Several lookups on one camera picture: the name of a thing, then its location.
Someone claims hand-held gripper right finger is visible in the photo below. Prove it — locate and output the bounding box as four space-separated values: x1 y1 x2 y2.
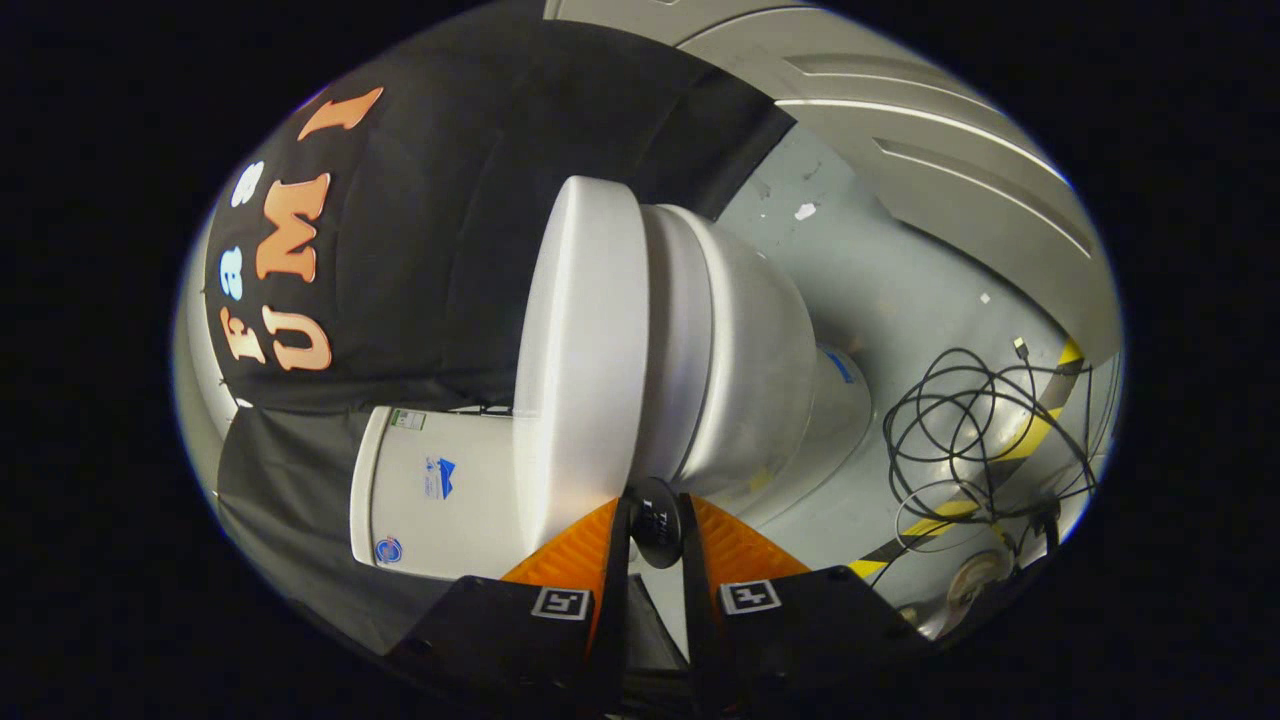
680 493 936 716

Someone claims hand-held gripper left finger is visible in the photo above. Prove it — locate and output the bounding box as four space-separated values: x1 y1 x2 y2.
385 495 633 716

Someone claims black round lid knob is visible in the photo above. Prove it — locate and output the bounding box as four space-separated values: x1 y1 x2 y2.
630 477 685 571

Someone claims white toilet lid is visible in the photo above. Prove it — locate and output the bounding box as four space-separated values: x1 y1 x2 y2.
512 176 652 557

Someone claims white toilet bowl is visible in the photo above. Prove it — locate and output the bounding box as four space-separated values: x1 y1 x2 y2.
675 215 873 529

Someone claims white toilet seat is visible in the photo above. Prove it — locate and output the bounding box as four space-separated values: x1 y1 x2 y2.
632 204 723 483

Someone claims round pale disc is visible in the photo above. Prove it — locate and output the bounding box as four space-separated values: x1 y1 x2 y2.
943 549 1013 613

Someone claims yellow black floor tape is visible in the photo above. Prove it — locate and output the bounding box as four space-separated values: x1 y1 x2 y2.
848 340 1087 581

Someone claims white panelled cabinet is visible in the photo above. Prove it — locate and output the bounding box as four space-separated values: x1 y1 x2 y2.
545 0 1122 367

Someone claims black cable bundle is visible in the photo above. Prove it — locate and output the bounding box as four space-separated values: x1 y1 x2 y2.
882 337 1101 563

